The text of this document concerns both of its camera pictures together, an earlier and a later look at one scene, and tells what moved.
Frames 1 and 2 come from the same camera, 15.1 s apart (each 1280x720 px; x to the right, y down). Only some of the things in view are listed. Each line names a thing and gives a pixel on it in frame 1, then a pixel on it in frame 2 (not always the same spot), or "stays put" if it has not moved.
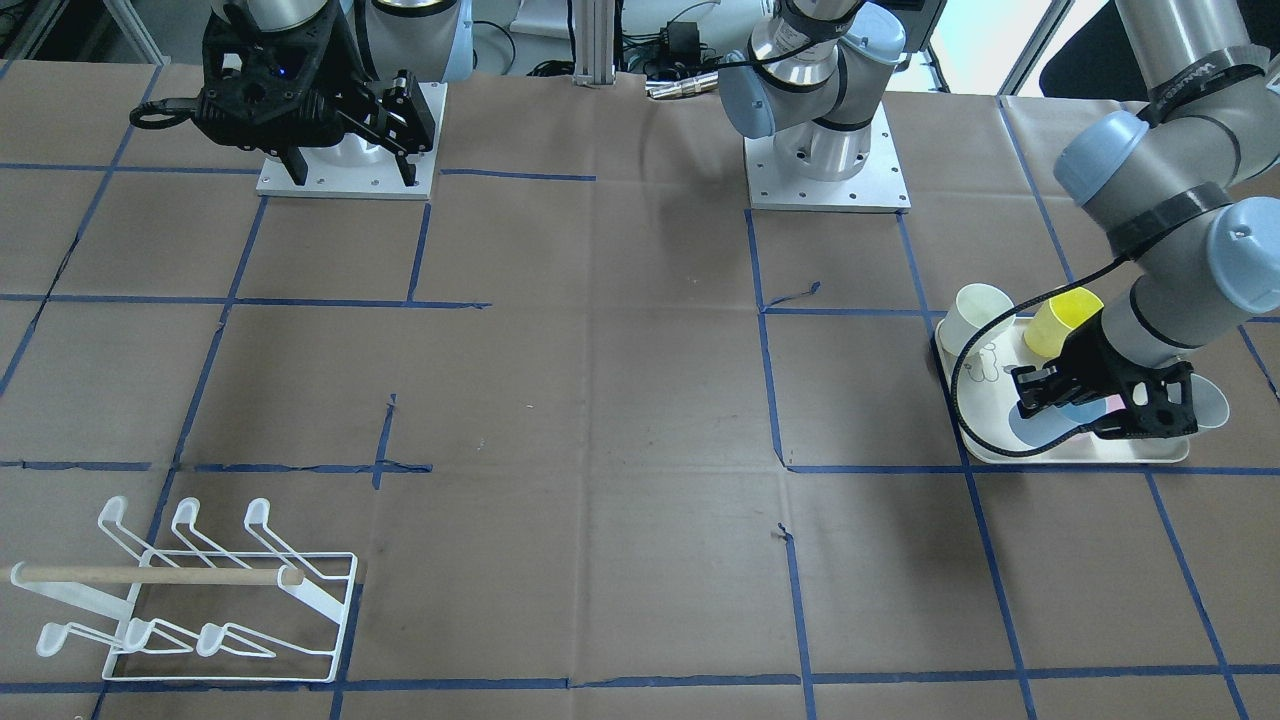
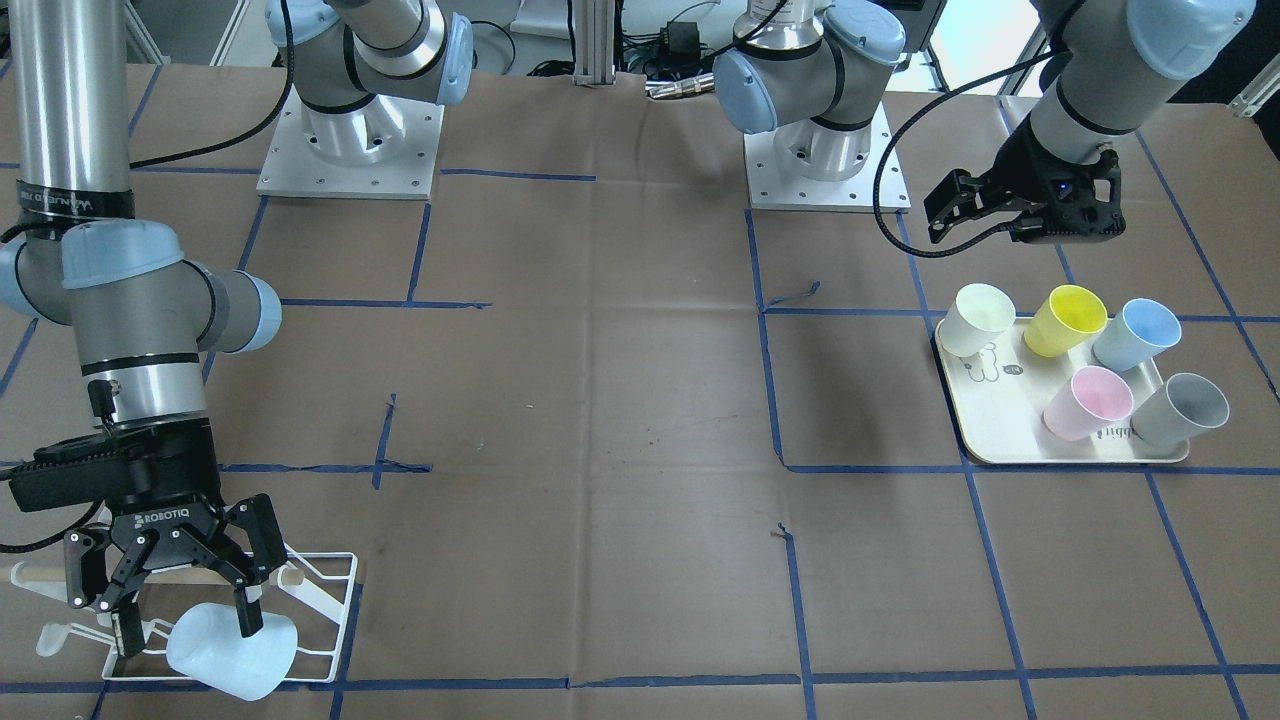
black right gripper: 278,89 → 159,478
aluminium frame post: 594,42 stays put
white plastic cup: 976,307 stays put
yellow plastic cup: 1050,323 stays put
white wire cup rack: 286,631 stays put
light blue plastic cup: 1054,421 → 205,641
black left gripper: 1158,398 → 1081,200
